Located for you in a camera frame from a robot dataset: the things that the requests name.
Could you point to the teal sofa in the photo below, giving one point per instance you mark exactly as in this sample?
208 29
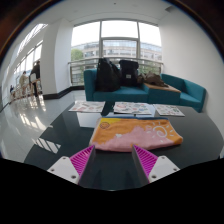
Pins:
133 94

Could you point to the black soft bag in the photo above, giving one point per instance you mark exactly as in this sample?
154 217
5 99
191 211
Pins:
107 76

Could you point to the person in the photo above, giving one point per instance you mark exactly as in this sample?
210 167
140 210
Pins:
35 71
23 80

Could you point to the brown crumpled jacket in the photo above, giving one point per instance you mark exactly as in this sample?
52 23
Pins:
153 79

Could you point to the metal window railing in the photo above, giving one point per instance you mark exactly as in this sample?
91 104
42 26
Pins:
80 62

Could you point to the wooden sofa table top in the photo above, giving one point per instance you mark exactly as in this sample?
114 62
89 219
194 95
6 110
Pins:
165 88

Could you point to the sticker sheet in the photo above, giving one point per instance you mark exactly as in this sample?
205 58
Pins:
132 108
168 110
87 106

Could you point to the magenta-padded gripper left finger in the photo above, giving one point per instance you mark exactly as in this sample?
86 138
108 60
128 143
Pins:
66 166

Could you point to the orange pink yellow cartoon towel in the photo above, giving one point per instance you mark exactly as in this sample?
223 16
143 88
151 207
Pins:
133 133

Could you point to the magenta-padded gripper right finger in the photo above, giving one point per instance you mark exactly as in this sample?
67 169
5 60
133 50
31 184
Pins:
160 167

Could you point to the black backpack with label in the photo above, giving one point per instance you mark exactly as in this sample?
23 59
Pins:
129 73

